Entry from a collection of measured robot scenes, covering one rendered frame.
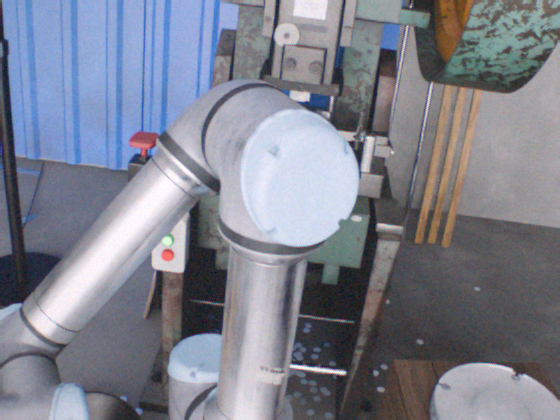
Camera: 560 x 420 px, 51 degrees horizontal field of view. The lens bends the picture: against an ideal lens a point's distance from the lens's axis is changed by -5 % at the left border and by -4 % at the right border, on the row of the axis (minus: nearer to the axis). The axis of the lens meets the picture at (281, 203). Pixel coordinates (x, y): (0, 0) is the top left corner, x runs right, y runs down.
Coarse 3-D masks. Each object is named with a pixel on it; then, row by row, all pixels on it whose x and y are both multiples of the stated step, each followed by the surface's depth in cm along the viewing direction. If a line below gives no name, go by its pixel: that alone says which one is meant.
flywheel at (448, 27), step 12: (444, 0) 155; (456, 0) 152; (468, 0) 139; (444, 12) 153; (456, 12) 150; (468, 12) 138; (444, 24) 149; (456, 24) 147; (444, 36) 145; (456, 36) 132; (444, 48) 144; (444, 60) 142
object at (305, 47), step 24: (288, 0) 134; (312, 0) 134; (336, 0) 133; (288, 24) 136; (312, 24) 136; (336, 24) 136; (288, 48) 136; (312, 48) 136; (336, 48) 138; (288, 72) 139; (312, 72) 138
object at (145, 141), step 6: (138, 132) 138; (144, 132) 138; (150, 132) 139; (132, 138) 135; (138, 138) 135; (144, 138) 135; (150, 138) 136; (156, 138) 136; (132, 144) 134; (138, 144) 133; (144, 144) 133; (150, 144) 134; (144, 150) 137; (144, 156) 138
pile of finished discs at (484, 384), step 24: (456, 384) 129; (480, 384) 130; (504, 384) 130; (528, 384) 131; (432, 408) 124; (456, 408) 123; (480, 408) 122; (504, 408) 123; (528, 408) 124; (552, 408) 125
